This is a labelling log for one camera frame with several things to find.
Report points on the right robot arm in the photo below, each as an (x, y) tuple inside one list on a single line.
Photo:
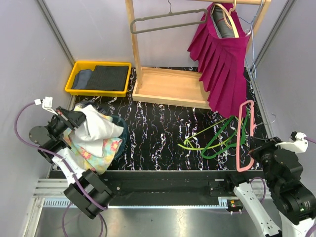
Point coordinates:
[(282, 172)]

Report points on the white garment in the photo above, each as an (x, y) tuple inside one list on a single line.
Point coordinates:
[(91, 134)]

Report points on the navy plaid skirt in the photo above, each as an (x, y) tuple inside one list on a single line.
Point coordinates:
[(83, 104)]

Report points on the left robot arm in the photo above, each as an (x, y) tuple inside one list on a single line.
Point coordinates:
[(69, 168)]

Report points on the wooden hanger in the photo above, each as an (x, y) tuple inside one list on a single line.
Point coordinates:
[(228, 19)]

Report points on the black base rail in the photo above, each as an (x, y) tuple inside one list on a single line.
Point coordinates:
[(162, 189)]

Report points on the blue-grey folded cloth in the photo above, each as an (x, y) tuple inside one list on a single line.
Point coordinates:
[(81, 79)]

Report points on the teal transparent bin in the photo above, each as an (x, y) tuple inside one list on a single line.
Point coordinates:
[(120, 122)]

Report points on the black folded cloth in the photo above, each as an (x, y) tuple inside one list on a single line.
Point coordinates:
[(108, 78)]

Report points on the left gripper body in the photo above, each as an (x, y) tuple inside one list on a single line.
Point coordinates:
[(59, 125)]

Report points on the floral pastel garment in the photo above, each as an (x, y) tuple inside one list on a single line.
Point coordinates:
[(88, 161)]

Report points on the green hanger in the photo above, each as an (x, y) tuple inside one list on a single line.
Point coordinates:
[(235, 140)]

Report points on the yellow-green hanger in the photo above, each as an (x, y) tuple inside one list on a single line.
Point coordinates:
[(198, 140)]

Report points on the magenta pleated skirt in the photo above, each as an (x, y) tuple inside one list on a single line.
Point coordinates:
[(221, 64)]

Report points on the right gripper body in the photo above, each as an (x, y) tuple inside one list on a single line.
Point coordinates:
[(263, 154)]

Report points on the yellow plastic tray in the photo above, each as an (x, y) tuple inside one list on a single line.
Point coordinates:
[(84, 65)]

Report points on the wooden clothes rack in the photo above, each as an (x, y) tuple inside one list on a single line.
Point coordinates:
[(166, 86)]

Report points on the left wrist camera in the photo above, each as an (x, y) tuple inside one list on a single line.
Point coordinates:
[(46, 104)]

